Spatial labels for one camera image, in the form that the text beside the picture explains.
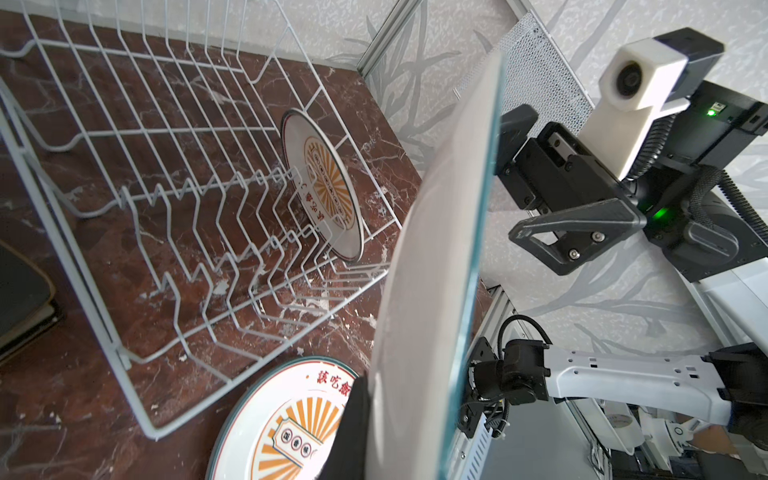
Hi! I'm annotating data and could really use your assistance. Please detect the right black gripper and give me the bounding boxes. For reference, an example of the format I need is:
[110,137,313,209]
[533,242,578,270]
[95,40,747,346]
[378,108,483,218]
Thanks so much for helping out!
[496,104,647,276]

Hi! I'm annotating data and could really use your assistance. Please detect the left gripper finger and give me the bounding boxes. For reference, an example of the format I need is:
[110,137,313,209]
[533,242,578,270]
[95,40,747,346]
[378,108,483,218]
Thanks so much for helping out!
[318,375,371,480]

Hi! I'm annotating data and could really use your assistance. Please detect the white round plate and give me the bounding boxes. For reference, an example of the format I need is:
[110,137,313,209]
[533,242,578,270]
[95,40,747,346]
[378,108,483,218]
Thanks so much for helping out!
[280,108,364,263]
[364,52,506,479]
[206,356,358,479]

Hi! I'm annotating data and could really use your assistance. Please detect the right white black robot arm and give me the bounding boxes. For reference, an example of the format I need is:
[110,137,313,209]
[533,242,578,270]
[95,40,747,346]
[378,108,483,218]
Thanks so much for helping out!
[458,104,767,448]

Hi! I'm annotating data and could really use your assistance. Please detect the white mesh wall basket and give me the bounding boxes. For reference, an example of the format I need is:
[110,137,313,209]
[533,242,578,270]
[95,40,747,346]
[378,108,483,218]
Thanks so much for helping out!
[452,11,595,136]

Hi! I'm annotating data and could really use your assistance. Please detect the aluminium front rail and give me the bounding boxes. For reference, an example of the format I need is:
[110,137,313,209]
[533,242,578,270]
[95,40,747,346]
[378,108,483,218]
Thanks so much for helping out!
[447,285,516,479]

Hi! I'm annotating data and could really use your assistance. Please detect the right black corrugated cable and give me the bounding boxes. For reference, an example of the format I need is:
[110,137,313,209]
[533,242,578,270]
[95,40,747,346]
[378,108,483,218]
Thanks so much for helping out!
[641,113,768,241]

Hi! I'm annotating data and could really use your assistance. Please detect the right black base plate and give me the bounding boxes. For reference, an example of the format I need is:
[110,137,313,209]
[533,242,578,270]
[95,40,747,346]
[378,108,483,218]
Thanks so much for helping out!
[457,337,509,439]

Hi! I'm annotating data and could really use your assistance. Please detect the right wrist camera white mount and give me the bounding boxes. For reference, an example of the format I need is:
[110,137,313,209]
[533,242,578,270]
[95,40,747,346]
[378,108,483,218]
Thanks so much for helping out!
[578,28,725,180]

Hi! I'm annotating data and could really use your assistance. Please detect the white wire dish rack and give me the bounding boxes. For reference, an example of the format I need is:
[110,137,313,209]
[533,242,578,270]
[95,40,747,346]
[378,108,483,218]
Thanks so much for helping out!
[1,1,409,440]

